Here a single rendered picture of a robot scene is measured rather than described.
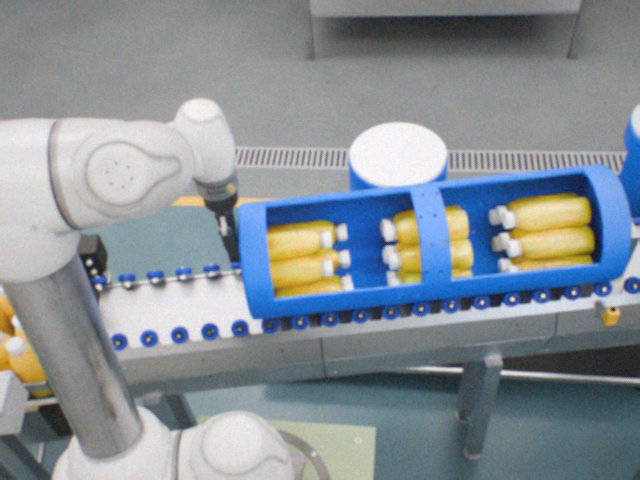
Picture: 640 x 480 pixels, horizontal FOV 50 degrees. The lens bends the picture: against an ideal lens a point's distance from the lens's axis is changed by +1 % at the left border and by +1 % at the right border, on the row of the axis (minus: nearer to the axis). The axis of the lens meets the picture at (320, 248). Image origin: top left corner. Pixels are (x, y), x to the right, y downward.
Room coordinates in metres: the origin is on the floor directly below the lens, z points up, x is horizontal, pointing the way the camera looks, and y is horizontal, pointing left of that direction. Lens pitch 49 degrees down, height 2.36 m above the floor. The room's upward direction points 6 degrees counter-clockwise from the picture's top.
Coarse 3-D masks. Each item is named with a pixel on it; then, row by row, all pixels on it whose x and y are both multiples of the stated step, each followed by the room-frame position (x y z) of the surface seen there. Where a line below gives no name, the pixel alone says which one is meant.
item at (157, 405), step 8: (144, 400) 1.00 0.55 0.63; (152, 400) 1.00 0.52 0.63; (160, 400) 1.00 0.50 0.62; (152, 408) 0.99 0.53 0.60; (160, 408) 0.99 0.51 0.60; (168, 408) 1.02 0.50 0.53; (160, 416) 0.99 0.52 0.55; (168, 416) 1.00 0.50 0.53; (168, 424) 0.99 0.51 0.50; (176, 424) 1.02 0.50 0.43
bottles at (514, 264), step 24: (336, 240) 1.15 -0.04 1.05; (504, 240) 1.08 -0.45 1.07; (336, 264) 1.06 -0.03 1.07; (504, 264) 1.05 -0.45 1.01; (528, 264) 1.00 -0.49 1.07; (552, 264) 0.99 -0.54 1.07; (576, 264) 0.99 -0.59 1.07; (288, 288) 1.00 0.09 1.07; (312, 288) 0.99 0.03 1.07; (336, 288) 0.99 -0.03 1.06
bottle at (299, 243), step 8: (272, 232) 1.09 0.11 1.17; (280, 232) 1.09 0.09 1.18; (288, 232) 1.08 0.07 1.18; (296, 232) 1.08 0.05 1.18; (304, 232) 1.08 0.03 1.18; (312, 232) 1.08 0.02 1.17; (272, 240) 1.07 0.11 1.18; (280, 240) 1.06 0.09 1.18; (288, 240) 1.06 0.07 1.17; (296, 240) 1.06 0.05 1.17; (304, 240) 1.06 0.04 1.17; (312, 240) 1.06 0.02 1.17; (320, 240) 1.07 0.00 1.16; (272, 248) 1.05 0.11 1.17; (280, 248) 1.05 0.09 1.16; (288, 248) 1.05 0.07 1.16; (296, 248) 1.05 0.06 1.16; (304, 248) 1.05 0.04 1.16; (312, 248) 1.05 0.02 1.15; (320, 248) 1.06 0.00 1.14; (272, 256) 1.04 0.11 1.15; (280, 256) 1.04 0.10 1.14; (288, 256) 1.04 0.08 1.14; (296, 256) 1.04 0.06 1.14; (304, 256) 1.04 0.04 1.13
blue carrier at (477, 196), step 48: (384, 192) 1.14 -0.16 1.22; (432, 192) 1.11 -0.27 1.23; (480, 192) 1.22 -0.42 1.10; (528, 192) 1.22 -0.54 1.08; (576, 192) 1.22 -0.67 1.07; (624, 192) 1.05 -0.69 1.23; (240, 240) 1.03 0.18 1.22; (384, 240) 1.18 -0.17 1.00; (432, 240) 0.99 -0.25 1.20; (480, 240) 1.16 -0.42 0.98; (624, 240) 0.96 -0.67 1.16; (384, 288) 0.94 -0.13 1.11; (432, 288) 0.94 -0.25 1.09; (480, 288) 0.95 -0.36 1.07; (528, 288) 0.95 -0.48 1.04
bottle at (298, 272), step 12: (276, 264) 1.03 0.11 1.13; (288, 264) 1.03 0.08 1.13; (300, 264) 1.02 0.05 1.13; (312, 264) 1.02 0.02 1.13; (276, 276) 1.00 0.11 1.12; (288, 276) 1.00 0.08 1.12; (300, 276) 1.00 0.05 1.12; (312, 276) 1.00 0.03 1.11; (324, 276) 1.01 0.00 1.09; (276, 288) 0.99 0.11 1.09
